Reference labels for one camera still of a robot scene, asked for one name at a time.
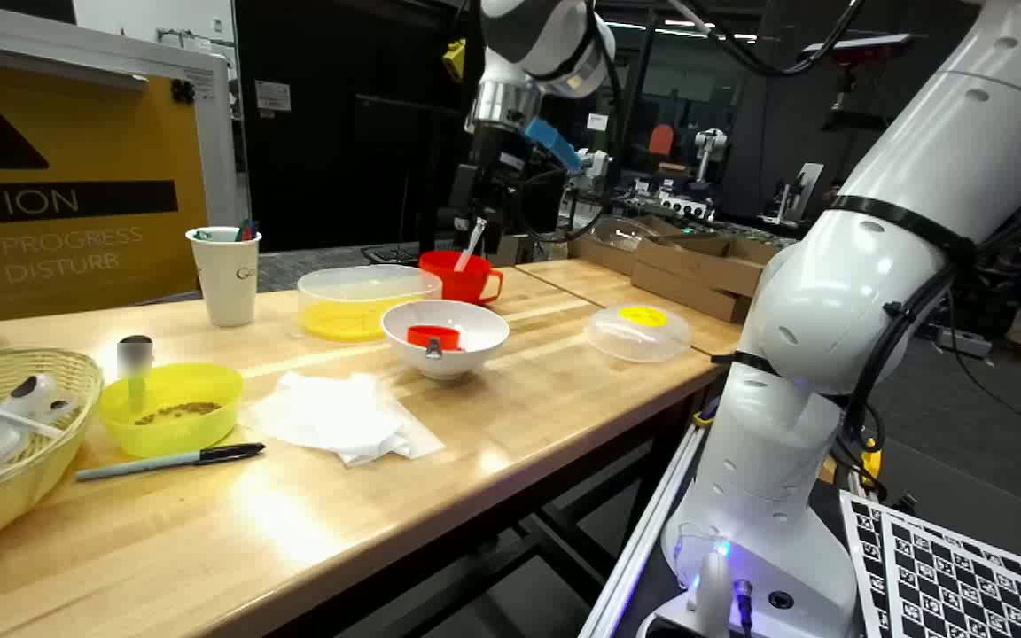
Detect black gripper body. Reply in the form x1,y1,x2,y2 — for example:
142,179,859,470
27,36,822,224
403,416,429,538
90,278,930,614
454,121,542,240

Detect white bowl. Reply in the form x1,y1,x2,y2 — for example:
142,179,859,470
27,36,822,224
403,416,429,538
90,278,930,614
376,295,513,382

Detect clear container yellow contents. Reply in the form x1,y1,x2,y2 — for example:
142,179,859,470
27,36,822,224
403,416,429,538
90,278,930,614
293,263,447,346

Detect yellow-green plastic bowl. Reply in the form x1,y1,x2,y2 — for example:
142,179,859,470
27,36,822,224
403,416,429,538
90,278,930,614
97,360,250,463

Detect clear plastic spoon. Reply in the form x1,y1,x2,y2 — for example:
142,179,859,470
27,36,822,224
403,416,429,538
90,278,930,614
451,213,492,278

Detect red plastic cup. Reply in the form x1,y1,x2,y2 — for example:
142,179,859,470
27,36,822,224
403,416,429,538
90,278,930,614
416,245,506,308

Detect yellow plastic piece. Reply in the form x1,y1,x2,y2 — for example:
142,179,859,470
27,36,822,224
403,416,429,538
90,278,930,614
618,301,675,335

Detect small white background robot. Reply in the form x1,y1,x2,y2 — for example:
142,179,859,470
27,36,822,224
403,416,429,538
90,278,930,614
689,126,735,193

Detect long flat cardboard box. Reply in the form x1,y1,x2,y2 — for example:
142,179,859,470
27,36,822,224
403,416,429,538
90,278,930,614
568,224,786,325

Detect clear round lidded container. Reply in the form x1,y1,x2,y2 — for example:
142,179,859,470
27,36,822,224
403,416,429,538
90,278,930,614
584,301,695,364

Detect white paper cup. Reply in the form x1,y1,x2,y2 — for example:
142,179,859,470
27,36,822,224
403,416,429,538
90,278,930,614
185,224,267,331

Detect white paper towel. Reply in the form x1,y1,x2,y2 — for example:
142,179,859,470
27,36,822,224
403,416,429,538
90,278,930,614
237,370,447,470

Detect brown beans pile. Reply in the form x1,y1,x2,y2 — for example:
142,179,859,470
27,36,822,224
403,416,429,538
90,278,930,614
131,399,226,429

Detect black metal spoon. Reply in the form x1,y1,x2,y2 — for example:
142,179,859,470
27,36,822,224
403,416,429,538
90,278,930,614
113,335,156,418

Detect black marker pen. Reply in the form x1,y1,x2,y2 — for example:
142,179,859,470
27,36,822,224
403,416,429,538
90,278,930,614
75,439,270,486

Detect yellow caution sign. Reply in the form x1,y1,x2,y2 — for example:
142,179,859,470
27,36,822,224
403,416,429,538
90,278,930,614
0,56,211,323

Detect white round object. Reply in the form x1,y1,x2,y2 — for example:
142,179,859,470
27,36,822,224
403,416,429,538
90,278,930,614
0,372,81,429

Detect woven yellow basket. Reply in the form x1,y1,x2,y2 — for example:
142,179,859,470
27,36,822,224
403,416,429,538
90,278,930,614
0,346,107,557

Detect checkerboard calibration board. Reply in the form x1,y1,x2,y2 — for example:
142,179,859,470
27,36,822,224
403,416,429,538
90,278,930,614
838,491,1021,638

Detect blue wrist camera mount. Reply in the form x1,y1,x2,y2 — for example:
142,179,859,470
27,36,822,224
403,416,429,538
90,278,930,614
518,114,588,179

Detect aluminium frame rail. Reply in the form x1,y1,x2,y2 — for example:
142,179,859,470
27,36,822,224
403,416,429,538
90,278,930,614
577,418,708,638

